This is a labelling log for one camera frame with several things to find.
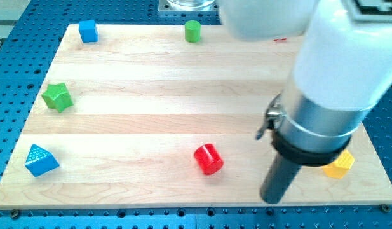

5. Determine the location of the blue triangle block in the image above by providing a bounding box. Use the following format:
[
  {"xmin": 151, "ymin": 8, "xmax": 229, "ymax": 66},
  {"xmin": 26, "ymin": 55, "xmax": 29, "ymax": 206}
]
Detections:
[{"xmin": 25, "ymin": 144, "xmax": 60, "ymax": 177}]

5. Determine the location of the light wooden board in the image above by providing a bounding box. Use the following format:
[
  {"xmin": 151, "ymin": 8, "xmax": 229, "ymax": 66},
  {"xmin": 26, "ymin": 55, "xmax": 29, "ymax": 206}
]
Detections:
[{"xmin": 0, "ymin": 24, "xmax": 392, "ymax": 210}]

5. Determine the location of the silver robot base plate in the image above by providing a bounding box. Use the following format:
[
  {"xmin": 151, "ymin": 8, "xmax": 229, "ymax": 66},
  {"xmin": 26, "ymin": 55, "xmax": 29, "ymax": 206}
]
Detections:
[{"xmin": 158, "ymin": 0, "xmax": 219, "ymax": 12}]

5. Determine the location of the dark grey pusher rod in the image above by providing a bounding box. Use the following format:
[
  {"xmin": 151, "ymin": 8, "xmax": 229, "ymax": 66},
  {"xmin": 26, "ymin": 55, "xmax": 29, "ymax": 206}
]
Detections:
[{"xmin": 260, "ymin": 154, "xmax": 302, "ymax": 204}]

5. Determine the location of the blue cube block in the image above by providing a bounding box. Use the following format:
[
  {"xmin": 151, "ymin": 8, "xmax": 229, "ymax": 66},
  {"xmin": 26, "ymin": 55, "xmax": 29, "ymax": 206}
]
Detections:
[{"xmin": 78, "ymin": 20, "xmax": 98, "ymax": 43}]

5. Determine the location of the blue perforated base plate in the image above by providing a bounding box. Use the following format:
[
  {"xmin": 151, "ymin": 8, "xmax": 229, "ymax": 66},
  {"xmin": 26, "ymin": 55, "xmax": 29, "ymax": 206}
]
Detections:
[{"xmin": 0, "ymin": 1, "xmax": 392, "ymax": 228}]

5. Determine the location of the green cylinder block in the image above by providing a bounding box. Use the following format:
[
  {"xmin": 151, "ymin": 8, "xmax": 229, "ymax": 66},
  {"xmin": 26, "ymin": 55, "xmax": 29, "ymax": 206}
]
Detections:
[{"xmin": 184, "ymin": 20, "xmax": 201, "ymax": 43}]

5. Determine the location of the red cylinder block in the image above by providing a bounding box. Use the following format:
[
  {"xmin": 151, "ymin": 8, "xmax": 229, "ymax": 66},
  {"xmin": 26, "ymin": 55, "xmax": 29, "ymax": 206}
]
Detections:
[{"xmin": 193, "ymin": 143, "xmax": 224, "ymax": 176}]

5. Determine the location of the green star block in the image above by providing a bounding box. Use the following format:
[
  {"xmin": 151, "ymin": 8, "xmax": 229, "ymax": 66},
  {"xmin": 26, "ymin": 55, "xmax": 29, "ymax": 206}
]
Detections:
[{"xmin": 41, "ymin": 83, "xmax": 74, "ymax": 113}]

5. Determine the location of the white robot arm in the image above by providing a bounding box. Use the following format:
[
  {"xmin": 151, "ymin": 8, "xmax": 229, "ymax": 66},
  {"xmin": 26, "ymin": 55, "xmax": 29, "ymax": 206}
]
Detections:
[{"xmin": 219, "ymin": 0, "xmax": 392, "ymax": 204}]

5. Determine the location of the yellow pentagon block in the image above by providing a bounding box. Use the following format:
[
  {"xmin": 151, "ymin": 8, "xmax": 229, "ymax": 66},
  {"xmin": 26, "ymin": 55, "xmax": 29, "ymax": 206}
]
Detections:
[{"xmin": 322, "ymin": 149, "xmax": 355, "ymax": 179}]

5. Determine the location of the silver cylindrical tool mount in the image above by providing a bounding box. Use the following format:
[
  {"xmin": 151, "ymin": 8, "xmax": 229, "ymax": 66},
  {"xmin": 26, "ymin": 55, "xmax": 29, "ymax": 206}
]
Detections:
[{"xmin": 255, "ymin": 79, "xmax": 370, "ymax": 167}]

